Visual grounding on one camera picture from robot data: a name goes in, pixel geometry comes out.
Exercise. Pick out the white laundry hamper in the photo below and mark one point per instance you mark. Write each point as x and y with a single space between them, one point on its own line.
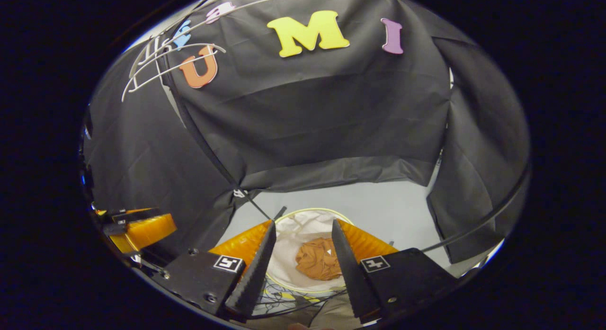
289 245

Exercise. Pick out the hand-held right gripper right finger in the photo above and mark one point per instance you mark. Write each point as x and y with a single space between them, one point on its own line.
352 273

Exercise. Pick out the white clothes hanger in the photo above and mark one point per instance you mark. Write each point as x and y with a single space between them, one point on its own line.
255 4
189 47

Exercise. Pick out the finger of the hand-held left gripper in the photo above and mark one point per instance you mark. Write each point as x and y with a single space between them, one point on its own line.
151 230

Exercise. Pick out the brown shirt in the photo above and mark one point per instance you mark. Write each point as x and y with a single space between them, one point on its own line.
317 261

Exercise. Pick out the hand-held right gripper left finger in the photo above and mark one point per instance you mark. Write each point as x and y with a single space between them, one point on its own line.
255 273

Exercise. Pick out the black backdrop cloth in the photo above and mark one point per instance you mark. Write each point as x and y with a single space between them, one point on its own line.
307 107

